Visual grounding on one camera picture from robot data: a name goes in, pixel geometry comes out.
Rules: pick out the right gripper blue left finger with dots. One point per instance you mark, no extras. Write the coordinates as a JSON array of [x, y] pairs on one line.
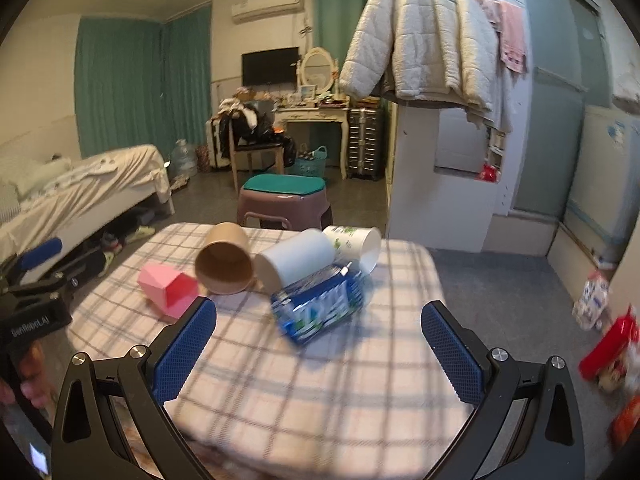
[[88, 441]]

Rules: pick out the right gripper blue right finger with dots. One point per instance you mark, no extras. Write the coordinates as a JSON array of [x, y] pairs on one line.
[[547, 441]]

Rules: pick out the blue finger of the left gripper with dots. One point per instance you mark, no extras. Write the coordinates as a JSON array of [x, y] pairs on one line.
[[41, 254], [84, 268]]

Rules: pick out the white cup green print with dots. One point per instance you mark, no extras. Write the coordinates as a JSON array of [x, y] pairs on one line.
[[360, 245]]

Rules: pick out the pink faceted cup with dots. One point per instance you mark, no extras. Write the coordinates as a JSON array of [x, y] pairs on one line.
[[170, 291]]

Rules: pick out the brown paper cup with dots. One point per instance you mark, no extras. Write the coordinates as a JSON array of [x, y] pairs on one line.
[[224, 265]]

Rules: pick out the plain white paper cup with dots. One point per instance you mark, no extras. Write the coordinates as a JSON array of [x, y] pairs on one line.
[[293, 259]]

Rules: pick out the person's left hand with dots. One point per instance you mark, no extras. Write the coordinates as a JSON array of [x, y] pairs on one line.
[[35, 385]]

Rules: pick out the bed with white sheets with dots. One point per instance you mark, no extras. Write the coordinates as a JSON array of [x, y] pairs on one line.
[[72, 200]]

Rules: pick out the orange package on floor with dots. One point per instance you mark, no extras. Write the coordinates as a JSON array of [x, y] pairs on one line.
[[622, 426]]

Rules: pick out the white printed bag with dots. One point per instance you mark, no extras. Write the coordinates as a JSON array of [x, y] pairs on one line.
[[589, 307]]

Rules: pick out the red bottle on floor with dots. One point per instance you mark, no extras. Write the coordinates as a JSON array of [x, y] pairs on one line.
[[619, 336]]

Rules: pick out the plaid tablecloth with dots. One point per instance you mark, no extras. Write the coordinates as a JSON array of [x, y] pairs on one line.
[[367, 400]]

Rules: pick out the large water bottle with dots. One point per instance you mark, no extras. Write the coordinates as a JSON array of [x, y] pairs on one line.
[[183, 161]]

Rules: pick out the teal curtain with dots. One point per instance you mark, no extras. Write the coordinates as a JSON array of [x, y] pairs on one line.
[[142, 82]]

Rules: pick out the blue plastic jar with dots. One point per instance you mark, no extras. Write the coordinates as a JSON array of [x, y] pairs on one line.
[[313, 305]]

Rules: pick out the wooden chair with clothes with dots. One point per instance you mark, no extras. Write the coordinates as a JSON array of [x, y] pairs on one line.
[[239, 128]]

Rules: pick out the white refrigerator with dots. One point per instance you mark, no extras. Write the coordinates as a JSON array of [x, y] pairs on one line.
[[603, 202]]

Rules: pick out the purple stool teal cushion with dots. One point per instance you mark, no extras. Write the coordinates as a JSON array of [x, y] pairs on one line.
[[285, 202]]

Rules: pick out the white partition cabinet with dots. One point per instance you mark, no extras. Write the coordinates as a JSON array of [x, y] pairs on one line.
[[432, 208]]

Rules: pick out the white vanity desk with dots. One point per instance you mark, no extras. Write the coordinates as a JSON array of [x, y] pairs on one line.
[[283, 116]]

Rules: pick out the teal plastic basket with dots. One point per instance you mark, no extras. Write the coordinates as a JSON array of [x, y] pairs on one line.
[[310, 163]]

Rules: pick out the oval vanity mirror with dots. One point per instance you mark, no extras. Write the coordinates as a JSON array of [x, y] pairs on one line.
[[317, 68]]

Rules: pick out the black drawer cabinet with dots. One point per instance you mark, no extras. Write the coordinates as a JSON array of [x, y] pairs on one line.
[[365, 143]]

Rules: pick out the white air conditioner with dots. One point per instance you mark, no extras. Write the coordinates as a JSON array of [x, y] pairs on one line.
[[252, 10]]

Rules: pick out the white puffer jacket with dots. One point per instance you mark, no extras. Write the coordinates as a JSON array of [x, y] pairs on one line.
[[433, 54]]

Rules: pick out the pink hanging towel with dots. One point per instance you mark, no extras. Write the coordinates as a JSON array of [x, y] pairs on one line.
[[508, 21]]

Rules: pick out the black wall television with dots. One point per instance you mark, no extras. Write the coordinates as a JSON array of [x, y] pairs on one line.
[[269, 67]]

